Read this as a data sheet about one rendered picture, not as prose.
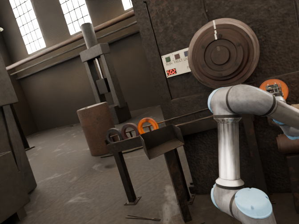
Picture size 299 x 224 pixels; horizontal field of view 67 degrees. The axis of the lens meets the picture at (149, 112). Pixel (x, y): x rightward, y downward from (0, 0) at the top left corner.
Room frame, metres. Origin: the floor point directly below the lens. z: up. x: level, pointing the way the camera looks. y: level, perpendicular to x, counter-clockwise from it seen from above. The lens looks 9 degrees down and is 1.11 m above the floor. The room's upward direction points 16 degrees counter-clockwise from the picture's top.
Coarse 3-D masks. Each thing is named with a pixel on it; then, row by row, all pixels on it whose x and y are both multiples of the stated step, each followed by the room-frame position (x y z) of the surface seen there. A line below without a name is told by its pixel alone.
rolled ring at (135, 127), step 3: (129, 123) 1.99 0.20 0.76; (132, 123) 1.99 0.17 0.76; (123, 126) 2.01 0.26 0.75; (126, 126) 1.99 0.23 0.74; (129, 126) 1.98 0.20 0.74; (132, 126) 1.97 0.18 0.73; (135, 126) 1.96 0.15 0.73; (123, 129) 2.01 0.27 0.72; (135, 129) 1.96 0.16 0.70; (123, 132) 2.02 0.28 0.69; (138, 132) 1.95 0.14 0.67; (123, 135) 2.02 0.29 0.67; (126, 135) 2.04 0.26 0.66; (138, 135) 1.95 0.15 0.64; (123, 138) 2.03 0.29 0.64; (126, 138) 2.01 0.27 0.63
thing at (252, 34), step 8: (208, 24) 1.59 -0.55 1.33; (240, 24) 1.50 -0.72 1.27; (200, 32) 1.61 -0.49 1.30; (248, 32) 1.48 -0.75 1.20; (192, 40) 1.64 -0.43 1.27; (256, 40) 1.47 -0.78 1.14; (192, 48) 1.65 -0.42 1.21; (256, 48) 1.47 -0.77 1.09; (256, 56) 1.48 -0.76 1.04; (192, 64) 1.66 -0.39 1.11; (256, 64) 1.48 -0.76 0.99; (192, 72) 1.67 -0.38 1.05; (248, 72) 1.51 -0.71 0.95; (200, 80) 1.65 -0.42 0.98; (240, 80) 1.53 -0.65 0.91; (216, 88) 1.61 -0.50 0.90
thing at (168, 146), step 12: (156, 132) 1.66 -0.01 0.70; (168, 132) 1.68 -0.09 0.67; (180, 132) 1.51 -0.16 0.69; (144, 144) 1.48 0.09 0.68; (156, 144) 1.66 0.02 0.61; (168, 144) 1.59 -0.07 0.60; (180, 144) 1.50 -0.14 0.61; (156, 156) 1.45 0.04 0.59; (168, 156) 1.54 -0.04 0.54; (168, 168) 1.57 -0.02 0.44; (180, 180) 1.54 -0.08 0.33; (180, 192) 1.54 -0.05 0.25; (180, 204) 1.53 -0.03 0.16; (180, 216) 1.62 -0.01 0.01; (192, 216) 1.58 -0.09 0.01
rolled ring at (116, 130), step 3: (111, 129) 2.07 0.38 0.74; (114, 129) 2.05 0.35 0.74; (117, 129) 2.06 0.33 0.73; (108, 132) 2.09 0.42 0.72; (117, 132) 2.04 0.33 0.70; (120, 132) 2.04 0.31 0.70; (108, 135) 2.09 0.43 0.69; (120, 135) 2.03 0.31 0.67; (108, 138) 2.10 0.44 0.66; (120, 138) 2.04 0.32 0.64; (108, 141) 2.10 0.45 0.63; (111, 141) 2.11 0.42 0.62
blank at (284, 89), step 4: (268, 80) 1.32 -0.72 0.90; (272, 80) 1.31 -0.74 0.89; (276, 80) 1.30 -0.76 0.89; (280, 80) 1.29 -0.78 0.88; (264, 84) 1.32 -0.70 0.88; (268, 84) 1.31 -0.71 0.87; (280, 84) 1.28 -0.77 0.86; (284, 84) 1.27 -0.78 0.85; (260, 88) 1.33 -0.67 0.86; (264, 88) 1.32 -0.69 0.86; (284, 88) 1.27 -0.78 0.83; (284, 92) 1.26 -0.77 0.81; (284, 96) 1.26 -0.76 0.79
